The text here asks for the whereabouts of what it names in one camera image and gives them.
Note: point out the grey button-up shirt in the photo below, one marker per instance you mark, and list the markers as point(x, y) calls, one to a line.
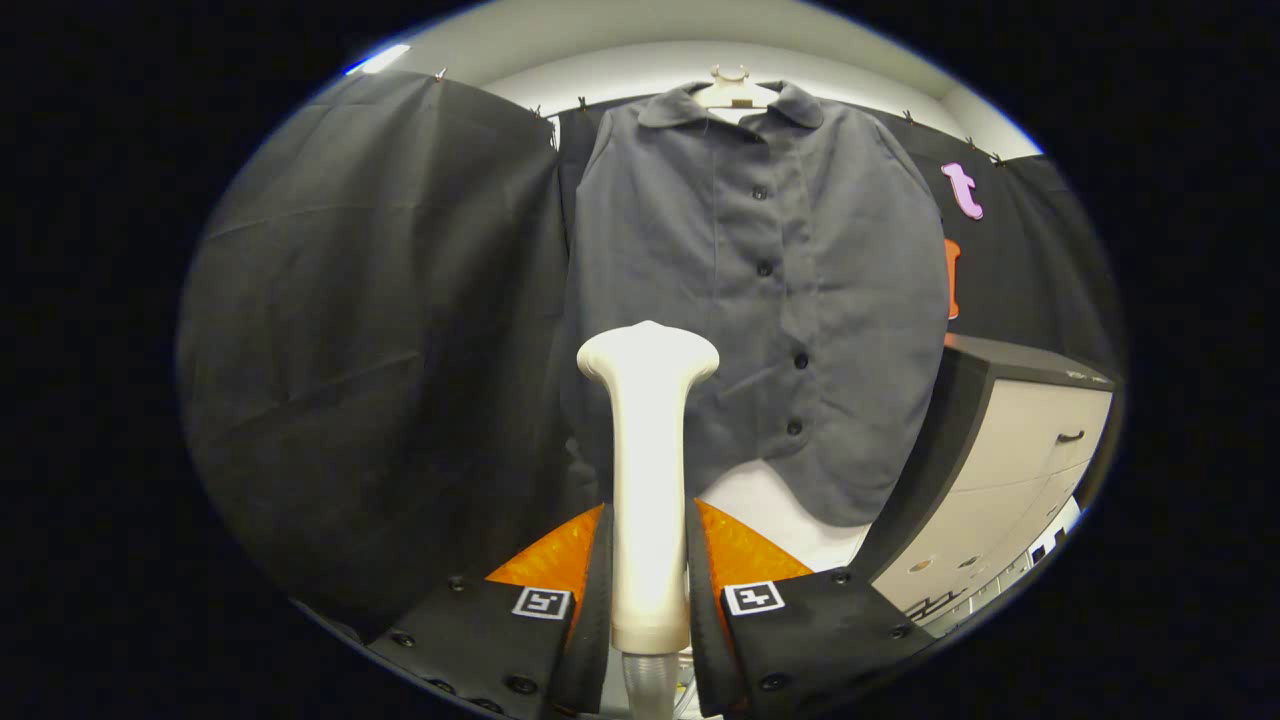
point(680, 250)

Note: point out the grey and beige cabinet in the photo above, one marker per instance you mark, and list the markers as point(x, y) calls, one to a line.
point(1010, 450)

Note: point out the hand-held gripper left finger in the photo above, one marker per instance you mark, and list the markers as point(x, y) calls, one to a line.
point(598, 600)

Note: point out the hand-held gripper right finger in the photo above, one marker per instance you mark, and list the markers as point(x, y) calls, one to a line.
point(702, 610)

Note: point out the ceiling light panel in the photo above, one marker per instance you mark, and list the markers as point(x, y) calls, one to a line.
point(378, 58)

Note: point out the white dress form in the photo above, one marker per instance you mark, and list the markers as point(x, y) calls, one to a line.
point(780, 520)

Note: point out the white garment steamer wand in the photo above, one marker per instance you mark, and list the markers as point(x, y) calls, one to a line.
point(648, 500)

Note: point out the cream clothes hanger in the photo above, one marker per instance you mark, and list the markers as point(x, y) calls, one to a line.
point(733, 92)

